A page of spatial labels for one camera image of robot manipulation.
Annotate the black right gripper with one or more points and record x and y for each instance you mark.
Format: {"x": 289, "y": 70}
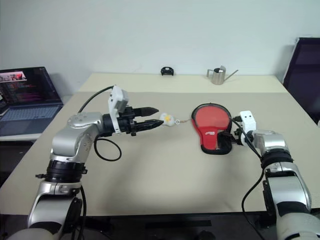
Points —
{"x": 238, "y": 136}

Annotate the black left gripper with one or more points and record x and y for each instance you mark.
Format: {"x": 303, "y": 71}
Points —
{"x": 127, "y": 122}

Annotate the black red paddle case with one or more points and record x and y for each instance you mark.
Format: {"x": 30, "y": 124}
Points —
{"x": 210, "y": 140}

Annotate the white yellow plush zipper charm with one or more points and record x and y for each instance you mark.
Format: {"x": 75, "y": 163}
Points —
{"x": 168, "y": 119}

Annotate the red table tennis paddle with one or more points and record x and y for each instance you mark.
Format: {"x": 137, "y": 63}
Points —
{"x": 211, "y": 117}

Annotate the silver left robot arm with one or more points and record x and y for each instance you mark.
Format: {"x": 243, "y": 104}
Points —
{"x": 72, "y": 140}

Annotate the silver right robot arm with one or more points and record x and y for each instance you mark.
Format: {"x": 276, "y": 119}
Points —
{"x": 287, "y": 175}

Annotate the small black clamp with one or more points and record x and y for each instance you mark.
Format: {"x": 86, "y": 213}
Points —
{"x": 167, "y": 71}

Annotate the metal watering can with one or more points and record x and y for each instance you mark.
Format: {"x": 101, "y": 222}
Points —
{"x": 217, "y": 77}

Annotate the black chair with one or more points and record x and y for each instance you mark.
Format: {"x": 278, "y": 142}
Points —
{"x": 303, "y": 75}

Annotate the open laptop computer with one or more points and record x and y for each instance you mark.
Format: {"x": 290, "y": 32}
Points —
{"x": 27, "y": 100}

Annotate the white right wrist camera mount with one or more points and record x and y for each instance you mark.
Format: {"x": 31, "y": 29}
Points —
{"x": 248, "y": 121}

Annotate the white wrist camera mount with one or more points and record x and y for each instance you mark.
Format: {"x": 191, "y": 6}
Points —
{"x": 248, "y": 121}
{"x": 117, "y": 96}

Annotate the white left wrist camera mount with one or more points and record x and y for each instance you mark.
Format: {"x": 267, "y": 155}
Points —
{"x": 117, "y": 96}

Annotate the black table frame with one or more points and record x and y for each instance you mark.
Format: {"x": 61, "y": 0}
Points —
{"x": 175, "y": 221}

